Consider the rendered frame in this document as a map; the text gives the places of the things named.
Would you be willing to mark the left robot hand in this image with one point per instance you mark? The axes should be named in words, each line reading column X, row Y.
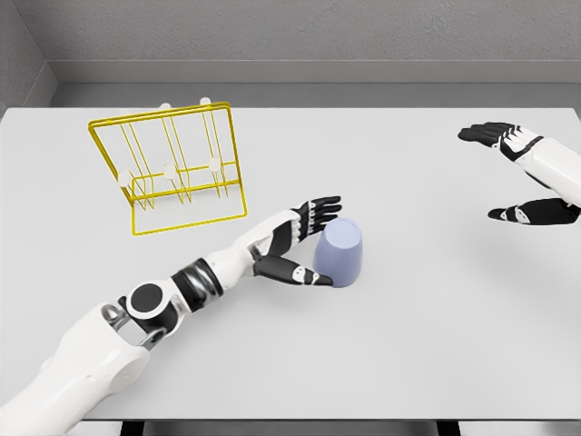
column 283, row 236

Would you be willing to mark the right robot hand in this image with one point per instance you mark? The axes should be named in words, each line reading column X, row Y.
column 540, row 154

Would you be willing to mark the lavender cup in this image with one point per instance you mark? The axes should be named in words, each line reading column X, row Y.
column 339, row 254

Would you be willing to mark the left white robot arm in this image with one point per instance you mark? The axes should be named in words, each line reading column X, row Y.
column 136, row 313

